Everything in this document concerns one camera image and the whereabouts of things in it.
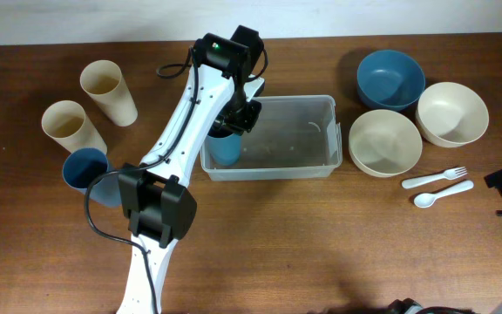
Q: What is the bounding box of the beige bowl right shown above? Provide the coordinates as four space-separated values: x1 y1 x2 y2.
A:
415 82 490 148

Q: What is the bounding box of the beige bowl left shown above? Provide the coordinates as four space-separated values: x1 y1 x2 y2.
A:
348 109 423 178

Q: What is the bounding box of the blue cup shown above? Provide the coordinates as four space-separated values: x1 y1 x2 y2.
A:
206 131 241 166
62 147 121 208

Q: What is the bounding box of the beige cup far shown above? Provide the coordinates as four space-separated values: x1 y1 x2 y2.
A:
79 60 138 126

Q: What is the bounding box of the beige cup near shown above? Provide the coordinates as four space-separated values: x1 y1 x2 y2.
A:
41 100 107 154

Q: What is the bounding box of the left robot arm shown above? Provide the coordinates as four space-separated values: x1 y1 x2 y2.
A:
118 26 266 313

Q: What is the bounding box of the white plastic fork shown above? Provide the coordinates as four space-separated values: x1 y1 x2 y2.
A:
401 167 468 189

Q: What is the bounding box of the clear plastic container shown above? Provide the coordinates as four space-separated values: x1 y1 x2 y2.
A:
200 95 343 181

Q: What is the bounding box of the beige cup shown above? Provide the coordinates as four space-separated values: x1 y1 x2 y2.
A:
41 100 107 154
79 60 138 126

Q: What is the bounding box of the blue bowl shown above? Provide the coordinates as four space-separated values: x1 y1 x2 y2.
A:
356 50 426 112

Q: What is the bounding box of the white plastic spoon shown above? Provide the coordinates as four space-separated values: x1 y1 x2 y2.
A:
413 180 474 208

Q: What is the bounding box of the beige bowl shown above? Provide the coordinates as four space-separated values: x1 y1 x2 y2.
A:
415 82 490 148
348 109 423 178

